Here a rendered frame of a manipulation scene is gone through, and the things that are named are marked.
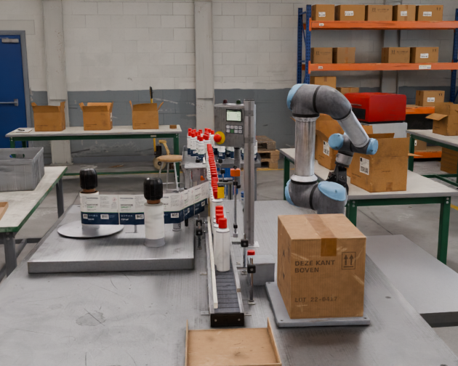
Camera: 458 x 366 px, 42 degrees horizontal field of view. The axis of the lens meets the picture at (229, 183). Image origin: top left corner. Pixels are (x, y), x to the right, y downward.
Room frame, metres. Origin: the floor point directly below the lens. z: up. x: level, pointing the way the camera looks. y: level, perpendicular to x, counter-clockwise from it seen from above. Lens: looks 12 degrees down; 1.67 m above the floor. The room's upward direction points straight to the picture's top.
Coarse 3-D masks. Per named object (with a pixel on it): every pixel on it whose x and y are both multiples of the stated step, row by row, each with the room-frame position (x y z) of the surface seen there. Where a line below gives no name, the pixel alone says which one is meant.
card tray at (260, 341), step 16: (192, 336) 1.72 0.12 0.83; (208, 336) 1.72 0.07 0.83; (224, 336) 1.72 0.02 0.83; (240, 336) 1.71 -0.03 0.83; (256, 336) 1.71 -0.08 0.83; (272, 336) 1.65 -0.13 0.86; (192, 352) 1.61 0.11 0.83; (208, 352) 1.61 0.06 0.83; (224, 352) 1.61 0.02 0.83; (240, 352) 1.61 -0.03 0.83; (256, 352) 1.61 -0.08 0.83; (272, 352) 1.61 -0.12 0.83
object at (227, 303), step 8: (216, 272) 2.16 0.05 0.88; (224, 272) 2.16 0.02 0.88; (232, 272) 2.16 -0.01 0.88; (216, 280) 2.07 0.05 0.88; (224, 280) 2.07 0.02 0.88; (232, 280) 2.07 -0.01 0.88; (224, 288) 2.00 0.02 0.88; (232, 288) 1.99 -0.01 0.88; (224, 296) 1.92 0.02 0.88; (232, 296) 1.92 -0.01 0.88; (224, 304) 1.85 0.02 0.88; (232, 304) 1.85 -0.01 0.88; (216, 312) 1.79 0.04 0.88; (224, 312) 1.79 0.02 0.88; (232, 312) 1.79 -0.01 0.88; (240, 312) 1.79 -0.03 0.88
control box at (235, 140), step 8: (216, 104) 2.74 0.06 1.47; (232, 104) 2.74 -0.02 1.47; (216, 112) 2.72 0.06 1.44; (224, 112) 2.70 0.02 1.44; (216, 120) 2.72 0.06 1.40; (224, 120) 2.70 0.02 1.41; (216, 128) 2.72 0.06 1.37; (224, 128) 2.70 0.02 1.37; (224, 136) 2.70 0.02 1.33; (232, 136) 2.68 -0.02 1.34; (240, 136) 2.65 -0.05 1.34; (216, 144) 2.72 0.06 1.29; (224, 144) 2.70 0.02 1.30; (232, 144) 2.68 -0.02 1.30; (240, 144) 2.65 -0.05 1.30
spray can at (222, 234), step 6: (222, 222) 2.17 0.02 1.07; (222, 228) 2.17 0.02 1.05; (216, 234) 2.18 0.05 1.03; (222, 234) 2.16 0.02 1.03; (228, 234) 2.17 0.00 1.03; (216, 240) 2.18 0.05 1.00; (222, 240) 2.16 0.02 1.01; (228, 240) 2.17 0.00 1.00; (216, 246) 2.18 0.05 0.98; (222, 246) 2.16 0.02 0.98; (228, 246) 2.17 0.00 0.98; (222, 252) 2.16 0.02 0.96; (228, 252) 2.17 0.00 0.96; (222, 258) 2.16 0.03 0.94; (228, 258) 2.17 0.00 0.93; (222, 264) 2.16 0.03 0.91; (228, 264) 2.17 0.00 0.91; (222, 270) 2.16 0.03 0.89; (228, 270) 2.17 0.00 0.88
